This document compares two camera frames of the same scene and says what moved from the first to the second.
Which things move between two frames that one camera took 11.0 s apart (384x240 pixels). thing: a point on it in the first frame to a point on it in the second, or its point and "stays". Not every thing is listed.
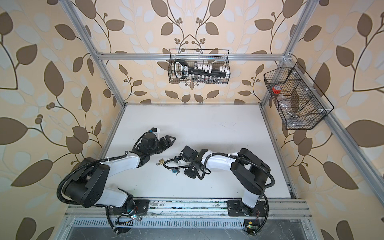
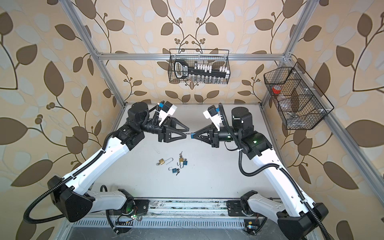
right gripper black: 192,175 to 207,139
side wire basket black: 300,103 stays
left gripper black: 169,143 to 164,133
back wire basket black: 199,66 stays
